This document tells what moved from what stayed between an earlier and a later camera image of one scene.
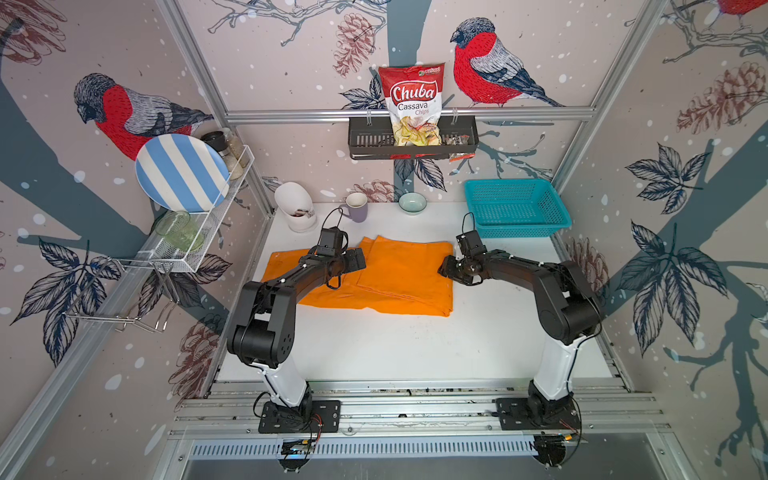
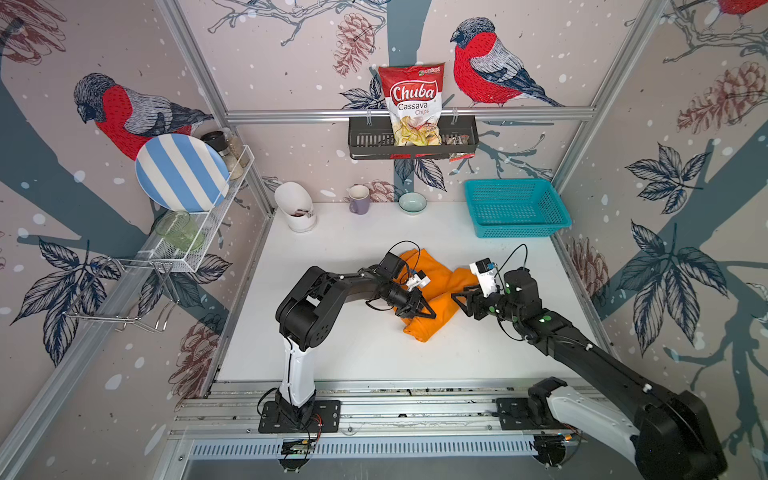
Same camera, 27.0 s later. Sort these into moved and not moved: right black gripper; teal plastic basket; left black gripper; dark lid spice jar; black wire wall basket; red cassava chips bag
Moved: left black gripper; right black gripper
Not moved: dark lid spice jar; black wire wall basket; teal plastic basket; red cassava chips bag
